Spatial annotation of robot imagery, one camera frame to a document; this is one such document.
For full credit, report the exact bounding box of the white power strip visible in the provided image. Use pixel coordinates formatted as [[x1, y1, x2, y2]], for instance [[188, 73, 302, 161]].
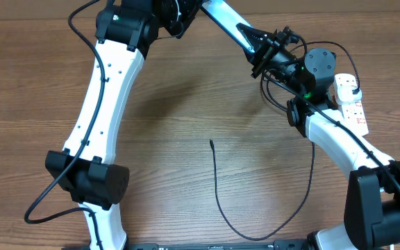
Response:
[[333, 73, 369, 136]]

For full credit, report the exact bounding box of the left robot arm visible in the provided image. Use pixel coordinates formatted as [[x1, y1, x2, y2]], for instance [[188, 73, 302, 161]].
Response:
[[45, 1, 202, 249]]

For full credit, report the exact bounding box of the blue-screen smartphone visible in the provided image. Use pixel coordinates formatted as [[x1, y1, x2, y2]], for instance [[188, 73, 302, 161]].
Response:
[[201, 0, 254, 53]]

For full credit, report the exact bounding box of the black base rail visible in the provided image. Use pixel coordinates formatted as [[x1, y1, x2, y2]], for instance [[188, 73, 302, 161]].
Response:
[[123, 239, 315, 250]]

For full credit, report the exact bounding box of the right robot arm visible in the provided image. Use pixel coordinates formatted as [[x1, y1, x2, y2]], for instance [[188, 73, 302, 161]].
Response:
[[236, 24, 400, 249]]

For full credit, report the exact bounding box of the white charger plug adapter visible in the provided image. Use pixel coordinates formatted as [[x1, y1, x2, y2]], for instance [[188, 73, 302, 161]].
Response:
[[335, 84, 363, 105]]

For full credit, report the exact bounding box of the black charger cable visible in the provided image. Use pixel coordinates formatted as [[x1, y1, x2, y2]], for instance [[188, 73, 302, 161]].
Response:
[[209, 41, 362, 242]]

